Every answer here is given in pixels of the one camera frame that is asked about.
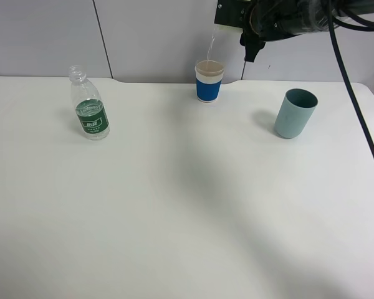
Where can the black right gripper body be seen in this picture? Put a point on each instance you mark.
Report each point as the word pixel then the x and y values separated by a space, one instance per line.
pixel 269 20

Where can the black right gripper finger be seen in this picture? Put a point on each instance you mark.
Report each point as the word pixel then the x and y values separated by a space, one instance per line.
pixel 252 45

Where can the pale green plastic cup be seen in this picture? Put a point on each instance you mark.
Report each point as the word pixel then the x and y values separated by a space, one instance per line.
pixel 228 28

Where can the clear bottle green label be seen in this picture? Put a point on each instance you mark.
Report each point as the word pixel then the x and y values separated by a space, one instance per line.
pixel 88 105

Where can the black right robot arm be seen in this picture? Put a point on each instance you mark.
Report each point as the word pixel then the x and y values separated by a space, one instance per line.
pixel 320 16

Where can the blue sleeved paper cup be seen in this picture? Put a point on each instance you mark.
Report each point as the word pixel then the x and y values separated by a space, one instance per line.
pixel 209 75

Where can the teal blue plastic cup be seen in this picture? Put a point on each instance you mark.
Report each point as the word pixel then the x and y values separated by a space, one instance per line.
pixel 297 107

